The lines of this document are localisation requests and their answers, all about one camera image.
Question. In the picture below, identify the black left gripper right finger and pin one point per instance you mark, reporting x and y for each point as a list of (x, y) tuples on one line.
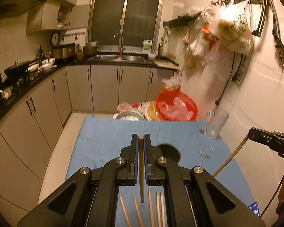
[(154, 176)]

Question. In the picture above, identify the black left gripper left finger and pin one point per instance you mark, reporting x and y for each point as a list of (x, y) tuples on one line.
[(128, 173)]

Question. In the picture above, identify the kitchen window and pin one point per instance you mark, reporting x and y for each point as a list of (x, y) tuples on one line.
[(134, 19)]

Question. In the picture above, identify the dark cylindrical utensil holder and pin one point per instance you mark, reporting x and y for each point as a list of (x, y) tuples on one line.
[(169, 151)]

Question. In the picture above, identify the blue towel table mat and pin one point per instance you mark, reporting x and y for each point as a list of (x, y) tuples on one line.
[(101, 140)]

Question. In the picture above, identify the small debris on mat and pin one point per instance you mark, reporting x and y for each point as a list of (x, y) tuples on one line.
[(204, 155)]

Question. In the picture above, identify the clear glass mug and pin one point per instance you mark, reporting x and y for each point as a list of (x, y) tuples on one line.
[(216, 119)]

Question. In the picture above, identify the red plastic basket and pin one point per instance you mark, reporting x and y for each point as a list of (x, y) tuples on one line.
[(174, 105)]

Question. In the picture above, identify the green detergent bottle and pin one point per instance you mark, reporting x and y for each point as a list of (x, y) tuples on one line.
[(147, 46)]

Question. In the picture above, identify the chrome sink faucet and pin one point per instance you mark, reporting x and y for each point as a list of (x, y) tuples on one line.
[(121, 47)]

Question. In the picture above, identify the white bowl on counter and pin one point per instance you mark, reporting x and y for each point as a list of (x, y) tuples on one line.
[(47, 64)]

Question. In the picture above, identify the hanging plastic bags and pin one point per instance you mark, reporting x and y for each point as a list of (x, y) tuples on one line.
[(223, 30)]

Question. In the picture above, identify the black wok pan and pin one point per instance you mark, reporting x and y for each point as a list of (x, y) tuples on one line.
[(19, 68)]

